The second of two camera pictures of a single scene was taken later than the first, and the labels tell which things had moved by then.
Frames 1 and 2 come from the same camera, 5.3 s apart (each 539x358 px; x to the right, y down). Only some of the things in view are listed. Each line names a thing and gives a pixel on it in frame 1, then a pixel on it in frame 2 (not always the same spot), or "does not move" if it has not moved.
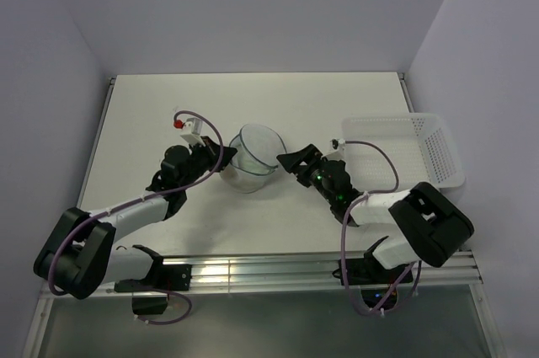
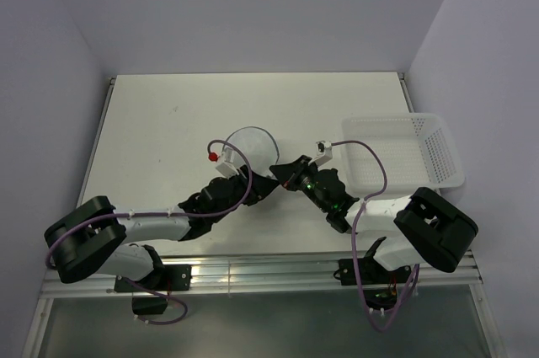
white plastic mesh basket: [424, 146] does not move
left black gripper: [211, 150] → [260, 187]
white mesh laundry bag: [255, 161] does not move
